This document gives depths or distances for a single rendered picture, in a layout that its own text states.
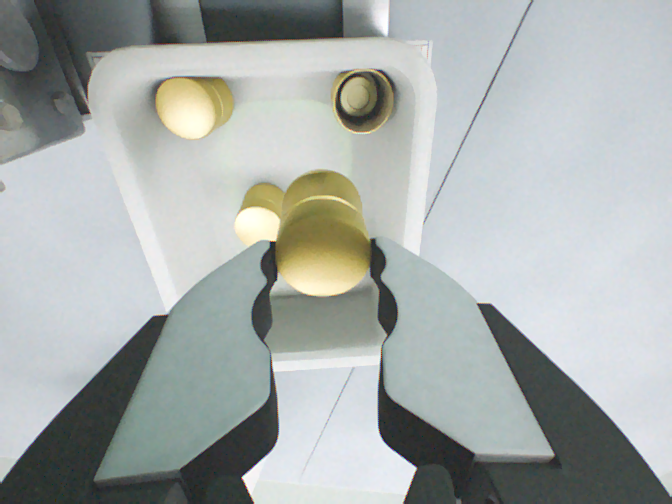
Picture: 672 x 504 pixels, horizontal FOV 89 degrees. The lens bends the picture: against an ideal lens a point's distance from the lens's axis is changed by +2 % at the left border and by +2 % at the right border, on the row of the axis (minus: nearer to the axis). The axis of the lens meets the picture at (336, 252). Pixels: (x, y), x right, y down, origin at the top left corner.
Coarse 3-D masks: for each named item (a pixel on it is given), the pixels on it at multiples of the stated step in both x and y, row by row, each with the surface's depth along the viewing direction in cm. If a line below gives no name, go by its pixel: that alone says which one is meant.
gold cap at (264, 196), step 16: (256, 192) 25; (272, 192) 25; (240, 208) 23; (256, 208) 23; (272, 208) 23; (240, 224) 23; (256, 224) 23; (272, 224) 23; (256, 240) 24; (272, 240) 24
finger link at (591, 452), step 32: (512, 352) 7; (544, 384) 7; (576, 384) 7; (544, 416) 6; (576, 416) 6; (608, 416) 6; (576, 448) 6; (608, 448) 6; (480, 480) 5; (512, 480) 5; (544, 480) 5; (576, 480) 5; (608, 480) 5; (640, 480) 5
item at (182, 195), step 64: (128, 64) 16; (192, 64) 16; (256, 64) 16; (320, 64) 16; (384, 64) 16; (128, 128) 18; (256, 128) 24; (320, 128) 24; (384, 128) 23; (128, 192) 19; (192, 192) 25; (384, 192) 25; (192, 256) 25; (320, 320) 30
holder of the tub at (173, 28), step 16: (160, 0) 21; (176, 0) 21; (192, 0) 21; (352, 0) 22; (368, 0) 22; (384, 0) 22; (160, 16) 22; (176, 16) 22; (192, 16) 22; (352, 16) 22; (368, 16) 22; (384, 16) 22; (160, 32) 22; (176, 32) 22; (192, 32) 22; (352, 32) 23; (368, 32) 23; (384, 32) 23; (416, 48) 17; (96, 64) 17
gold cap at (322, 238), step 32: (288, 192) 14; (320, 192) 12; (352, 192) 14; (288, 224) 11; (320, 224) 11; (352, 224) 11; (288, 256) 11; (320, 256) 11; (352, 256) 11; (320, 288) 12
